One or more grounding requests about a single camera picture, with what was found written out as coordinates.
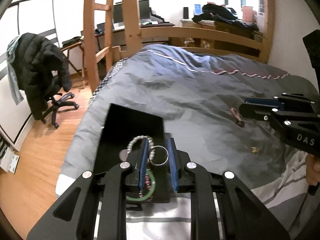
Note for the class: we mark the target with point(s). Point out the right hand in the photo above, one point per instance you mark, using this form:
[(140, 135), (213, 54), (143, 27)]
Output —
[(312, 170)]

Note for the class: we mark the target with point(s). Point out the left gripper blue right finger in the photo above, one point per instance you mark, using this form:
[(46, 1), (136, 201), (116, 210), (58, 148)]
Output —
[(189, 177)]

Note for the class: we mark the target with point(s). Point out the green jade bangle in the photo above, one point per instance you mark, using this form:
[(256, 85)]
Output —
[(150, 182)]

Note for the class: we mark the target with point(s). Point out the black clothes pile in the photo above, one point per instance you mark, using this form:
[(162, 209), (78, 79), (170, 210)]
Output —
[(218, 13)]

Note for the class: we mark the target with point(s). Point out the white bathroom scale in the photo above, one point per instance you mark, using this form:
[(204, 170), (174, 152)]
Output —
[(9, 162)]

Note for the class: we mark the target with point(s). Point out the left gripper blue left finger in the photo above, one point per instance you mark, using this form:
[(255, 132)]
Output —
[(117, 181)]

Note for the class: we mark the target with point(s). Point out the white sliding wardrobe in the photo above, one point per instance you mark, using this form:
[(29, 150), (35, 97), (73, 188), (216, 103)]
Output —
[(24, 26)]

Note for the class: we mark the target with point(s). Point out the dark wooden desk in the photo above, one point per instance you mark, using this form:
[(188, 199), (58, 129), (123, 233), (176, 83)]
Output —
[(127, 40)]

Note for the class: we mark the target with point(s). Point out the grey duvet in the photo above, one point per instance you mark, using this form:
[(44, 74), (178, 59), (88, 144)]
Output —
[(194, 94)]

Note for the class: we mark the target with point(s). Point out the striped white blanket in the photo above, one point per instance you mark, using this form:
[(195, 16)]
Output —
[(286, 197)]

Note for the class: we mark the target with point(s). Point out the wooden dresser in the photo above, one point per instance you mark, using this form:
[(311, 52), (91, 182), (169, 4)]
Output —
[(222, 32)]

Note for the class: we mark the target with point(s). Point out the black puffer jacket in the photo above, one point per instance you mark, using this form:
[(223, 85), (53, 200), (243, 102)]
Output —
[(40, 67)]

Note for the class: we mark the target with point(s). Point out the wooden bed frame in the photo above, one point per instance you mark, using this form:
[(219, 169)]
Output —
[(267, 35)]

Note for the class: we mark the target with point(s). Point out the black jewelry box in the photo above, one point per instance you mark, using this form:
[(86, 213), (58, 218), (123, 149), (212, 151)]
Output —
[(125, 131)]

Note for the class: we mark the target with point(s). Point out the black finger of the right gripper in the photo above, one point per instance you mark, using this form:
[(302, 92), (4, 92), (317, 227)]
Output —
[(260, 102), (256, 111)]

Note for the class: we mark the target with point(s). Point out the light blue garment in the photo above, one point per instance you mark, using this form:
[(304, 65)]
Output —
[(13, 83)]

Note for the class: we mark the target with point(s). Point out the checkered bed sheet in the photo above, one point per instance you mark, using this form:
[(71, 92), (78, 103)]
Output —
[(112, 72)]

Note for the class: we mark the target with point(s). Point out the small folding table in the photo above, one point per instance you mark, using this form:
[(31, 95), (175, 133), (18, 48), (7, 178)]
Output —
[(74, 53)]

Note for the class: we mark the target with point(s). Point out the computer monitor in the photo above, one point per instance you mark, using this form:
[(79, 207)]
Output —
[(138, 10)]

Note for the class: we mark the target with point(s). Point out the black office chair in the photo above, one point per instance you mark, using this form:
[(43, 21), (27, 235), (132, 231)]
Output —
[(57, 100)]

